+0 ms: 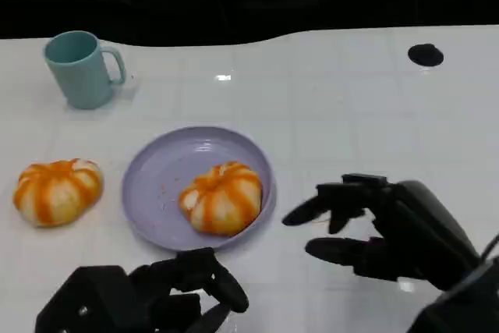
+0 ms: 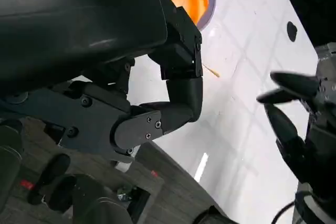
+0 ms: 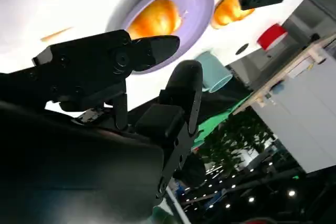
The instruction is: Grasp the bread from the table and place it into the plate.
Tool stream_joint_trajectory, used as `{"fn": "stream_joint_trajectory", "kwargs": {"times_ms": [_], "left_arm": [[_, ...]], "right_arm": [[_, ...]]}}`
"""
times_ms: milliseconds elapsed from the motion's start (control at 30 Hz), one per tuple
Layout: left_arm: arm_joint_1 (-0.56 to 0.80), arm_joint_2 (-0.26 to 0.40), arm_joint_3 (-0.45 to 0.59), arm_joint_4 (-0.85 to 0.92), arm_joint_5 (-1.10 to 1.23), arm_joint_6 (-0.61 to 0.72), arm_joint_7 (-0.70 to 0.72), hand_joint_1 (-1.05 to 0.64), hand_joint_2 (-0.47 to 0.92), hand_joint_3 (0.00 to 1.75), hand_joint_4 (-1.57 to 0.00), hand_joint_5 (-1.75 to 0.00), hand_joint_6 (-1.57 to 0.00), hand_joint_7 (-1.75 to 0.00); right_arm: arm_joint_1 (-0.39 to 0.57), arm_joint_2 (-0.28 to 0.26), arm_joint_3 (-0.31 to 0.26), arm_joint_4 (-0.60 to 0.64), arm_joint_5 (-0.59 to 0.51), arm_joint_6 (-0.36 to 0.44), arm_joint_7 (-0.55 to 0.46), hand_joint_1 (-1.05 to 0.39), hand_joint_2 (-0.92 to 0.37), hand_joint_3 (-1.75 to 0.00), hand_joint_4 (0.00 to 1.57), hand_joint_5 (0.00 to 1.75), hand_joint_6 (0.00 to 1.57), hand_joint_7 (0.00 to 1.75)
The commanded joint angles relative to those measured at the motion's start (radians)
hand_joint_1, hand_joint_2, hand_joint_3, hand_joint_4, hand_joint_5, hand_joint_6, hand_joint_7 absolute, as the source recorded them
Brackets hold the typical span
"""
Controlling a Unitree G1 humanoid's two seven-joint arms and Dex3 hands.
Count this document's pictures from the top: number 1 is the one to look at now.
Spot pale green mug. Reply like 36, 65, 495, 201
43, 30, 127, 111

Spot orange and white bread roll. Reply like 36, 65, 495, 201
178, 161, 264, 237
12, 158, 104, 228

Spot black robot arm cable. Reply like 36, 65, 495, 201
448, 233, 499, 295

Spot lilac plate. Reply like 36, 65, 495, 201
121, 126, 277, 253

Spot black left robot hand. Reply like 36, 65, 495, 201
128, 246, 250, 333

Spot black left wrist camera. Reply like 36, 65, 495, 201
34, 265, 136, 333

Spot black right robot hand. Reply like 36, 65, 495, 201
281, 173, 481, 292

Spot black round table grommet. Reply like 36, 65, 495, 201
407, 43, 444, 68

